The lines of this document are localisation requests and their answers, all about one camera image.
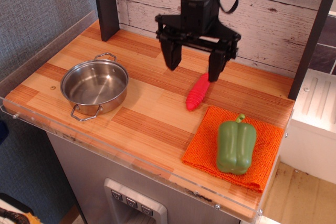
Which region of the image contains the clear acrylic edge guard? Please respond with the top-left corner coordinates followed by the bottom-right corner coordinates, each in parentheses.
top-left (1, 95), bottom-right (263, 223)

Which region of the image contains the red handled metal fork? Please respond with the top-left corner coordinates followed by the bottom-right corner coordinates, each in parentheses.
top-left (186, 73), bottom-right (210, 111)

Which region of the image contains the silver dispenser panel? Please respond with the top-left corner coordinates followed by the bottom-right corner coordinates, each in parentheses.
top-left (104, 178), bottom-right (168, 223)

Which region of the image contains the green toy bell pepper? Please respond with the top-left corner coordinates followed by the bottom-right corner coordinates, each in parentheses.
top-left (216, 114), bottom-right (257, 175)

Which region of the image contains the dark shelf post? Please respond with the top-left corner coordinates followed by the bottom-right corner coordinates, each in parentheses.
top-left (96, 0), bottom-right (120, 41)
top-left (288, 0), bottom-right (333, 100)

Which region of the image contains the orange knitted cloth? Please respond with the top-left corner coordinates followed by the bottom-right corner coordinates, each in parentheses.
top-left (182, 106), bottom-right (284, 193)

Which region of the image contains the grey toy fridge cabinet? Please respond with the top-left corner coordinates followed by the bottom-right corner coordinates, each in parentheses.
top-left (47, 133), bottom-right (240, 223)

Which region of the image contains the orange object bottom left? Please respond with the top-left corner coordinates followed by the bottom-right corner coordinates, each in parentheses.
top-left (0, 207), bottom-right (41, 224)

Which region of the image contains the dark right shelf post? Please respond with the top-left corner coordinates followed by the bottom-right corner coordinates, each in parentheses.
top-left (288, 0), bottom-right (333, 100)

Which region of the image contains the dark left shelf post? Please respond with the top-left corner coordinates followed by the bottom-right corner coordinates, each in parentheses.
top-left (96, 0), bottom-right (120, 41)

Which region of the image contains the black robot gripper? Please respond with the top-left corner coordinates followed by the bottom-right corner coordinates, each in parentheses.
top-left (155, 0), bottom-right (241, 82)

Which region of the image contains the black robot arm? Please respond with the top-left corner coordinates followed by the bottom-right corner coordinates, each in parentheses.
top-left (155, 0), bottom-right (241, 82)

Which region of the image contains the stainless steel pot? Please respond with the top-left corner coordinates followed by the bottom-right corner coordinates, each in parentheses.
top-left (60, 52), bottom-right (129, 122)

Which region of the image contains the white toy sink unit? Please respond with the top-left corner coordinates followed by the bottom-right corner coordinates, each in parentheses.
top-left (280, 69), bottom-right (335, 183)

